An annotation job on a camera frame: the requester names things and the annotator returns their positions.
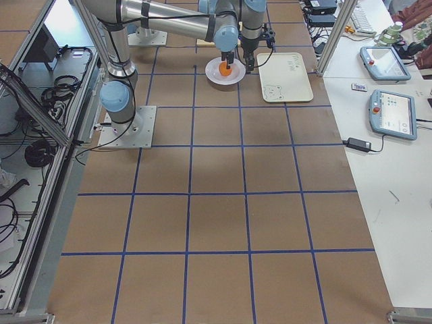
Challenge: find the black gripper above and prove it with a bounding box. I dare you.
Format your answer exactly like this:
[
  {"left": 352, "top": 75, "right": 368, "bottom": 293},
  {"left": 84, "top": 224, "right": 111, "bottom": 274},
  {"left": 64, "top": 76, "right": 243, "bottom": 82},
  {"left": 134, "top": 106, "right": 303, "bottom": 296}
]
[
  {"left": 221, "top": 51, "right": 255, "bottom": 74},
  {"left": 239, "top": 22, "right": 275, "bottom": 63}
]

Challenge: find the orange fruit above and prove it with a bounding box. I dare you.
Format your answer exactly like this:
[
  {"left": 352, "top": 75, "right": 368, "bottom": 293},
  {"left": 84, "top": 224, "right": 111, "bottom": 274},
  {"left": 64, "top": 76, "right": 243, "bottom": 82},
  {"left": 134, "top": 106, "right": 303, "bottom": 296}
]
[{"left": 218, "top": 61, "right": 232, "bottom": 77}]

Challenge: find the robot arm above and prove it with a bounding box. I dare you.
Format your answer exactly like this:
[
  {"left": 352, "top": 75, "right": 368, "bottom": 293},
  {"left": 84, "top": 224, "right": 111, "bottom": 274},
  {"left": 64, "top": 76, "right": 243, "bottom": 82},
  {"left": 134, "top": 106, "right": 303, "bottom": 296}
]
[
  {"left": 119, "top": 1, "right": 239, "bottom": 68},
  {"left": 83, "top": 1, "right": 275, "bottom": 80}
]

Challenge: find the cream bear tray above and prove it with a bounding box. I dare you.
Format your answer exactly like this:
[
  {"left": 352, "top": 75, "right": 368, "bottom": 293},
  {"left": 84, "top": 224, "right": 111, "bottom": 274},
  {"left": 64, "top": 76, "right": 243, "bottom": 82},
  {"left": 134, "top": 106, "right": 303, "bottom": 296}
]
[{"left": 256, "top": 52, "right": 313, "bottom": 103}]

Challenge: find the white round plate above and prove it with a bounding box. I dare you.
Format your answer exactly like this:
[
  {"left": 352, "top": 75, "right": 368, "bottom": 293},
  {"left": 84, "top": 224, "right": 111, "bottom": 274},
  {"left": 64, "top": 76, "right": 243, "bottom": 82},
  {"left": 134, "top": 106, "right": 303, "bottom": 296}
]
[{"left": 205, "top": 57, "right": 246, "bottom": 85}]

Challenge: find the bamboo cutting board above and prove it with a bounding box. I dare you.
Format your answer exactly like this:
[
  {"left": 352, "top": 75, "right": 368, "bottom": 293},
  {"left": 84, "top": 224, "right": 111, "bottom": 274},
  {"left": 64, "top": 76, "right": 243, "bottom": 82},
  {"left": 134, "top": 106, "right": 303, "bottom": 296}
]
[{"left": 196, "top": 39, "right": 215, "bottom": 47}]

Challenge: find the black power brick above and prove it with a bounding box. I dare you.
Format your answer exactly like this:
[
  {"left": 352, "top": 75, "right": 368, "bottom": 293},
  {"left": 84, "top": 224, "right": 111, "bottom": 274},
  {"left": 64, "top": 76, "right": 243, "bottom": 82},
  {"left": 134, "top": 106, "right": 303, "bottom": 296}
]
[{"left": 308, "top": 15, "right": 335, "bottom": 27}]

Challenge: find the white keyboard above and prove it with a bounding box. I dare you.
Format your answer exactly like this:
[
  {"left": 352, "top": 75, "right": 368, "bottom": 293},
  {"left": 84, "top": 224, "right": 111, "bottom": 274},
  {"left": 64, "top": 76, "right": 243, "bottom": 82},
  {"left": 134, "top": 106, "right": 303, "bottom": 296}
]
[{"left": 350, "top": 5, "right": 376, "bottom": 37}]

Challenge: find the teach pendant far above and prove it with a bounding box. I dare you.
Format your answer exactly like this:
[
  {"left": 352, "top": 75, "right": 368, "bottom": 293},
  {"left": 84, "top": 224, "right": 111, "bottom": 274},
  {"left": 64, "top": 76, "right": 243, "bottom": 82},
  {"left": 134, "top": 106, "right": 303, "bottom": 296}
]
[{"left": 359, "top": 47, "right": 411, "bottom": 81}]

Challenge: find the teach pendant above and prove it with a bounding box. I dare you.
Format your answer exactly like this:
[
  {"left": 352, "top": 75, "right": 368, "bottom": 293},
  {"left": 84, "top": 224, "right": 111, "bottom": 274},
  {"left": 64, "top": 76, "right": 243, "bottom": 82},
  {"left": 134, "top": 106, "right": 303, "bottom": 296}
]
[
  {"left": 369, "top": 90, "right": 417, "bottom": 140},
  {"left": 359, "top": 47, "right": 411, "bottom": 81}
]

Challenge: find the black power adapter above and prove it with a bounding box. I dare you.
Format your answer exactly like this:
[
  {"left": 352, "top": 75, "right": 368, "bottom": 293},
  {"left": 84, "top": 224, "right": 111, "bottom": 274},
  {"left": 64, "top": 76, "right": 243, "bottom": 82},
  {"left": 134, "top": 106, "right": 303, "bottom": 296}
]
[{"left": 343, "top": 137, "right": 371, "bottom": 153}]

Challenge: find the teach pendant near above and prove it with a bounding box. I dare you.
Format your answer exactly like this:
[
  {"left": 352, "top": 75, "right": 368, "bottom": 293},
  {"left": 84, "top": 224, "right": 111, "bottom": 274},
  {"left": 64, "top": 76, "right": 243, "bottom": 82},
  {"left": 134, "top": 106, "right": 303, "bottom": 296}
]
[{"left": 369, "top": 90, "right": 417, "bottom": 140}]

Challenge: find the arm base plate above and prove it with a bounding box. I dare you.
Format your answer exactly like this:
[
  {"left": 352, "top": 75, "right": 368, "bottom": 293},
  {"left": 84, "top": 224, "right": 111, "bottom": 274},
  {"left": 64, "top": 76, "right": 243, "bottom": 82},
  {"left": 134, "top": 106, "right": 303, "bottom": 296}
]
[
  {"left": 98, "top": 106, "right": 157, "bottom": 149},
  {"left": 128, "top": 27, "right": 167, "bottom": 47}
]

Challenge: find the aluminium profile post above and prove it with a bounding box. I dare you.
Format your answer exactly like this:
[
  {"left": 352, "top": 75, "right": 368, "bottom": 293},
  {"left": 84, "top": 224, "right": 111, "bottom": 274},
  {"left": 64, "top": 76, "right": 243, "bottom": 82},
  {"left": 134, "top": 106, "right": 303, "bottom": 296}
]
[{"left": 316, "top": 0, "right": 357, "bottom": 76}]

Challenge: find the aluminium frame cable bay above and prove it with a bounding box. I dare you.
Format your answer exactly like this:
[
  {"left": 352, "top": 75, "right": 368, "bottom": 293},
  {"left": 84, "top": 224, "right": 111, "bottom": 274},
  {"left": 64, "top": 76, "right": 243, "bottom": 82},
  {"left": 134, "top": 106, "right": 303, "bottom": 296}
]
[{"left": 1, "top": 1, "right": 101, "bottom": 321}]

